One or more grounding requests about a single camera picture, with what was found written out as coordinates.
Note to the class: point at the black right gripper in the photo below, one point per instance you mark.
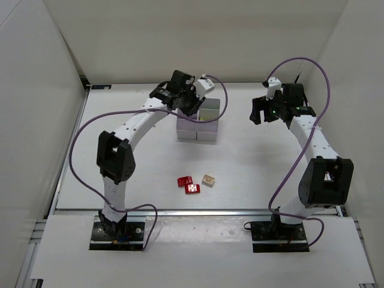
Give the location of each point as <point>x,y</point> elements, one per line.
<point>267,108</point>

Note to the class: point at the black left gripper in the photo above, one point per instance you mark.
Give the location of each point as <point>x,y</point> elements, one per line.
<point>194,103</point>

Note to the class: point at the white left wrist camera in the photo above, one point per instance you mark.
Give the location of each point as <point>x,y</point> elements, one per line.
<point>203,86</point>

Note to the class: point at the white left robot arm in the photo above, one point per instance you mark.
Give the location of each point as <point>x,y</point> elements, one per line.
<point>115,149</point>

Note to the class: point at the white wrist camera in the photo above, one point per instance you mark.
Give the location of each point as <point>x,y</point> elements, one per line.
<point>272,84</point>
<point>203,86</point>

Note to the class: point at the tan lego brick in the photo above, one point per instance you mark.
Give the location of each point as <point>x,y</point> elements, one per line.
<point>208,180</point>

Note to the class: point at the red lego brick with dots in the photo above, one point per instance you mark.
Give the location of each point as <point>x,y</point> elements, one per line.
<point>192,189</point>

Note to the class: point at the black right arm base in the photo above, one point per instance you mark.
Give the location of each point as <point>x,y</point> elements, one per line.
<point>274,237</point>

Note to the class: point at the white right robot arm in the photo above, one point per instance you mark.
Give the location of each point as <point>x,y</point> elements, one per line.
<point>326,180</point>

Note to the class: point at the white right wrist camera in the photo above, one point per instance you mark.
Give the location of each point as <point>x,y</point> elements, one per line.
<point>272,84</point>

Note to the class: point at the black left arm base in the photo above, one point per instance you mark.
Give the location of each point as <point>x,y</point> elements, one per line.
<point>129,237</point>

